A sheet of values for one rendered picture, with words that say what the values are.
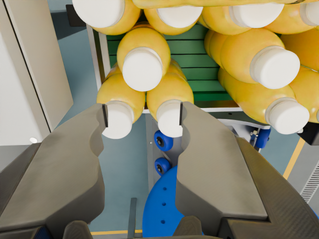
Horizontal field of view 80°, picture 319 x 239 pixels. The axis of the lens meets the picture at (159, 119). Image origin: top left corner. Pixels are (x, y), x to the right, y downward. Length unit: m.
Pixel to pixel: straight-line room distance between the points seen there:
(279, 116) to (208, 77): 0.19
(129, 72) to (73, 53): 1.20
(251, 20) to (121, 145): 1.52
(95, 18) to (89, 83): 1.24
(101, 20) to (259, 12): 0.13
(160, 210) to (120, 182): 1.62
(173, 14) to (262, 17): 0.08
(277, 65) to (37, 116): 0.25
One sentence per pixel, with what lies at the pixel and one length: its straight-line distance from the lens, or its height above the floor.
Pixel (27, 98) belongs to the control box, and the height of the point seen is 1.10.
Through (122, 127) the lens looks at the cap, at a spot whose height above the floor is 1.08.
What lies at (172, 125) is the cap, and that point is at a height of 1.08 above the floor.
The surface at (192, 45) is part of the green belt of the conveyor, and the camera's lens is 0.38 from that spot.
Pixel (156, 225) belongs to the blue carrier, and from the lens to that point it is 0.33.
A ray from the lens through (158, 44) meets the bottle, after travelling 0.22.
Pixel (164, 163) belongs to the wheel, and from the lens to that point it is 0.41.
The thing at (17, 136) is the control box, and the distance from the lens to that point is 0.25.
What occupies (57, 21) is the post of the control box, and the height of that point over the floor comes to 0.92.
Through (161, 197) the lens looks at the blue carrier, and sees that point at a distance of 0.36.
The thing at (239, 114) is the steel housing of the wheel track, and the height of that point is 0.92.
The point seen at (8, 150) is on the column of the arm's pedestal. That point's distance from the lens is 1.00.
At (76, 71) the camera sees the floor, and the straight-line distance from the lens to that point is 1.41.
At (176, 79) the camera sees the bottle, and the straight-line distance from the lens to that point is 0.26.
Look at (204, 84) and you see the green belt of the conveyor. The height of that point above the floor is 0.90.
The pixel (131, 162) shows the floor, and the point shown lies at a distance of 1.76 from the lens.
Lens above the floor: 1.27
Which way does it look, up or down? 59 degrees down
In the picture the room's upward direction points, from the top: 175 degrees clockwise
